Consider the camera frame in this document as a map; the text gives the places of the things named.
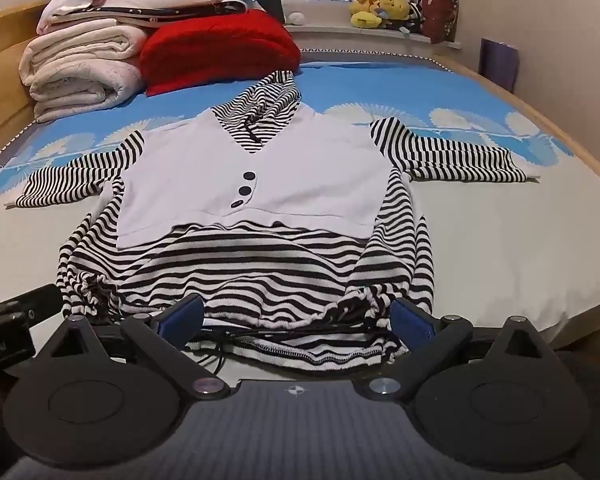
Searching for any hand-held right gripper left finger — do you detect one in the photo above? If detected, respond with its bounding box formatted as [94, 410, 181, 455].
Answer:
[50, 294, 231, 402]

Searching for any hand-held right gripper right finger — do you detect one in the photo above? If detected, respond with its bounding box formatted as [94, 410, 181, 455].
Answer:
[364, 297, 546, 402]

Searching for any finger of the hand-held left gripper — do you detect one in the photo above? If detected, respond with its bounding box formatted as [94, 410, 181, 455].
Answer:
[0, 284, 64, 324]

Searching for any striped shirt with white vest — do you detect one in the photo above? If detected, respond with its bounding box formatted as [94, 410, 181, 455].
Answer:
[5, 71, 542, 372]

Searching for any tall wooden bed board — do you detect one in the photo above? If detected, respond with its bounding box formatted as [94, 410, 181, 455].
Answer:
[0, 2, 57, 171]

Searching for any white folded quilt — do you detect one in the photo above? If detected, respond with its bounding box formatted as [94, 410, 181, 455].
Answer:
[19, 19, 148, 123]

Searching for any red folded blanket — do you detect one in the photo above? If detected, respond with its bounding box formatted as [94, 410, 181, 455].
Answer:
[140, 10, 302, 97]

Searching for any white window sill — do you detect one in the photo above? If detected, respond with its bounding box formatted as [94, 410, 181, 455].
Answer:
[289, 22, 462, 62]

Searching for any dark star-patterned cloth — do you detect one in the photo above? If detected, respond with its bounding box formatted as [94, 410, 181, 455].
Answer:
[50, 0, 252, 29]

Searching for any dark red cushion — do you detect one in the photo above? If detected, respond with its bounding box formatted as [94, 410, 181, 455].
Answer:
[422, 0, 462, 45]

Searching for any yellow plush toy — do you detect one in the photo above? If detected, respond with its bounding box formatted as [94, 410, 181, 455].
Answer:
[349, 0, 387, 30]
[378, 0, 412, 22]

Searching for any white round plush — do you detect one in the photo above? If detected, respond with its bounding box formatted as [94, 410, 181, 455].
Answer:
[280, 0, 309, 26]

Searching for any low wooden bed rail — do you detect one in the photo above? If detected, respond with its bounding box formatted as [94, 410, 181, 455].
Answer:
[450, 57, 600, 201]

